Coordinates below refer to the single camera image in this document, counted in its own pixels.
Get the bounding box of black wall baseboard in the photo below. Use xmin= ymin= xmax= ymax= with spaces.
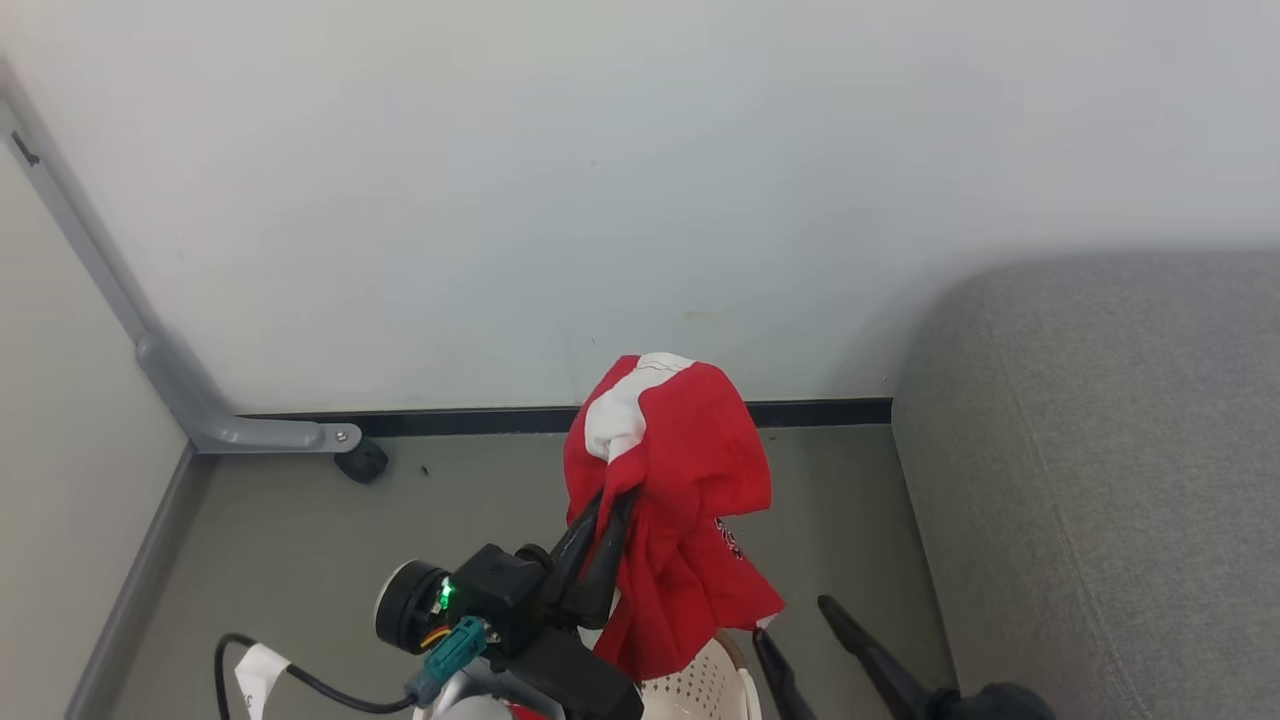
xmin=238 ymin=398 xmax=894 ymax=439

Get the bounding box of thin black cable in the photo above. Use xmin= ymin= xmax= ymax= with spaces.
xmin=213 ymin=633 xmax=418 ymax=720

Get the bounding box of grey metal frame leg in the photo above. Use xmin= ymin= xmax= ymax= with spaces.
xmin=0 ymin=60 xmax=364 ymax=457

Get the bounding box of grey fabric sofa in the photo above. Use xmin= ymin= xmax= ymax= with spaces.
xmin=889 ymin=250 xmax=1280 ymax=720

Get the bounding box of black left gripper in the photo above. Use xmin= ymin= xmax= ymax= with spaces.
xmin=450 ymin=487 xmax=639 ymax=656

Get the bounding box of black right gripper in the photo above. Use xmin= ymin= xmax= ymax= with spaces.
xmin=752 ymin=594 xmax=1057 ymax=720

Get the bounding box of white cable label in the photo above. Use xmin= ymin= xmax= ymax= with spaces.
xmin=234 ymin=643 xmax=292 ymax=720

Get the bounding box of red and white garment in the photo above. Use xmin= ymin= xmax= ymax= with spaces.
xmin=563 ymin=352 xmax=786 ymax=682

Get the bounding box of black caster wheel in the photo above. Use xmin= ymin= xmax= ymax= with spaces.
xmin=334 ymin=437 xmax=390 ymax=486

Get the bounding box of grey skirting strip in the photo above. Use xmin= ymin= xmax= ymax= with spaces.
xmin=64 ymin=445 xmax=216 ymax=720

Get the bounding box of white perforated laundry basket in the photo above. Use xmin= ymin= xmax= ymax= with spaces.
xmin=638 ymin=630 xmax=764 ymax=720

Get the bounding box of teal cable connector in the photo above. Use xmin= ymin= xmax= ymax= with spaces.
xmin=404 ymin=616 xmax=489 ymax=707

